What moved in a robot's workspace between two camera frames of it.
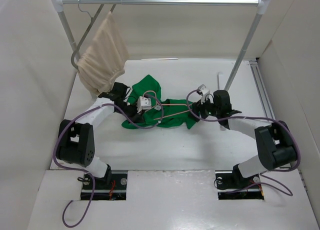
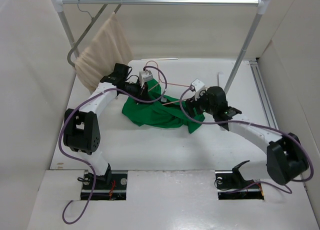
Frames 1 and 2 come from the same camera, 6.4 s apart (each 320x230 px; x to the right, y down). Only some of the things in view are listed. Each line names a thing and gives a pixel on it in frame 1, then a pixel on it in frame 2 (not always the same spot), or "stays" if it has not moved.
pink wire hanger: [167, 104] -> [166, 83]
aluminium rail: [256, 70] stays
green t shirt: [156, 111] stays
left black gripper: [137, 117] -> [142, 93]
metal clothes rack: [262, 1] stays
